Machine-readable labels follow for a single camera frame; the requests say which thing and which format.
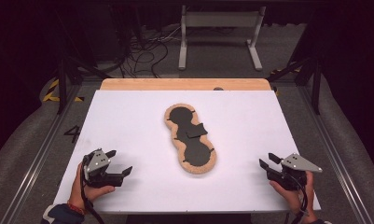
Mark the black metal stand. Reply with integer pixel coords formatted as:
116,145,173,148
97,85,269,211
268,55,323,116
54,55,112,116

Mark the bundle of black floor cables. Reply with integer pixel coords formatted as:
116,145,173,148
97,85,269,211
111,23,183,79

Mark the person's left hand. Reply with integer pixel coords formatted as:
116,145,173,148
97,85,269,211
68,161,116,213

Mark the hand-held gripper cable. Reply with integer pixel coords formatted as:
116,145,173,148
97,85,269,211
282,173,311,224
79,154,105,224

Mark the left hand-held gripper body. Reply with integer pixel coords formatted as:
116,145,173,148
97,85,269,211
82,148,124,189

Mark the red bracelet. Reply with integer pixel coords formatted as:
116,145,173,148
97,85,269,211
66,202,87,217

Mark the person's right hand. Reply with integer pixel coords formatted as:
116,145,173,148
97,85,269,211
269,172,318,224

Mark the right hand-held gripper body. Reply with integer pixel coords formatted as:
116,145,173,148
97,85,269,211
267,152,324,191

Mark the aluminium floor rail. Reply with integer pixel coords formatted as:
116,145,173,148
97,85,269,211
298,84,374,224
0,83,83,224

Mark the white table board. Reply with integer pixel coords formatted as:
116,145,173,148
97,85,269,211
52,90,322,216

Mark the right hand-held gripper cable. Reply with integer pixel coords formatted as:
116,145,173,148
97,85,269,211
282,173,311,224

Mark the wooden table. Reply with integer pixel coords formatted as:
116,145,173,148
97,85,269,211
99,77,272,91

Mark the white metal stand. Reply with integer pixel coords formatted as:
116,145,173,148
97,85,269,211
177,5,268,72

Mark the left hand-held gripper cable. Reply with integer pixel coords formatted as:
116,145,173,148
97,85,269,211
79,154,105,224

